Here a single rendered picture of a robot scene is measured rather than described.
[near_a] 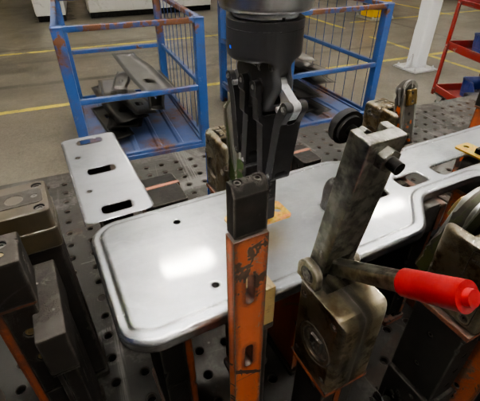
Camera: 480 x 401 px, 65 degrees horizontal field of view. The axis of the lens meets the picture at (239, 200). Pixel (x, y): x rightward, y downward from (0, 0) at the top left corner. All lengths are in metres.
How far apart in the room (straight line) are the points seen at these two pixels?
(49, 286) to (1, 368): 0.37
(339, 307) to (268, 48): 0.24
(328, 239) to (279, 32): 0.19
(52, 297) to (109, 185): 0.23
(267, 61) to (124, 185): 0.35
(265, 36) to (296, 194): 0.29
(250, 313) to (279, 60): 0.23
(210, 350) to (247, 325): 0.42
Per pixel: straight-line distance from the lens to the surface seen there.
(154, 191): 0.64
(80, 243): 1.02
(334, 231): 0.33
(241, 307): 0.32
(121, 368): 0.76
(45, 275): 0.51
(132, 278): 0.47
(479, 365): 0.65
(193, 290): 0.44
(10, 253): 0.43
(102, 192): 0.63
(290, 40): 0.37
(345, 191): 0.30
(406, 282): 0.30
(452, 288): 0.28
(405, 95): 0.80
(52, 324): 0.45
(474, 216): 0.46
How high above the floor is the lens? 1.33
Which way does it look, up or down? 35 degrees down
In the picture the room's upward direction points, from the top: straight up
